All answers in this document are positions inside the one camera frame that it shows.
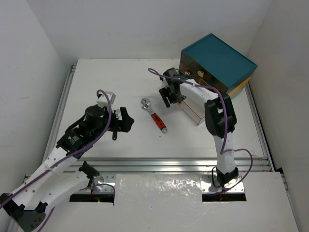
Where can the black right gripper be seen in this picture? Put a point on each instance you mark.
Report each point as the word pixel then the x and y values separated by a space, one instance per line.
pixel 164 92

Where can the teal drawer cabinet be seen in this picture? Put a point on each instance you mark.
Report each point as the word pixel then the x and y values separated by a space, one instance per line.
pixel 212 62

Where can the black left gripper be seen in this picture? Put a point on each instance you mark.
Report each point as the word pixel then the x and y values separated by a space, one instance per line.
pixel 116 123

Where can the aluminium rail frame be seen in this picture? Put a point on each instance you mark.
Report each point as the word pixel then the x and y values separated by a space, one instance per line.
pixel 157 175

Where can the red handled adjustable wrench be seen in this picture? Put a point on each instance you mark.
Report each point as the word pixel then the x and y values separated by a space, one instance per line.
pixel 158 121

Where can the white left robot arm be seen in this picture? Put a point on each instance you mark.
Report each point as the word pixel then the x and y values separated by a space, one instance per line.
pixel 31 204

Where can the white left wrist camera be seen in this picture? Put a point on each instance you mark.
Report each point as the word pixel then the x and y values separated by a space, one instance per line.
pixel 105 98

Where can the black handled adjustable wrench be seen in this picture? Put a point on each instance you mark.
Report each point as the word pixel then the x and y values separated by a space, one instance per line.
pixel 115 128

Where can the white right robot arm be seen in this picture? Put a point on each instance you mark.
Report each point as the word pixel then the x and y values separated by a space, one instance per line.
pixel 220 117

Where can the clear bottom wide drawer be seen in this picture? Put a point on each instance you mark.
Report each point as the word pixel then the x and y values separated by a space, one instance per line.
pixel 193 105

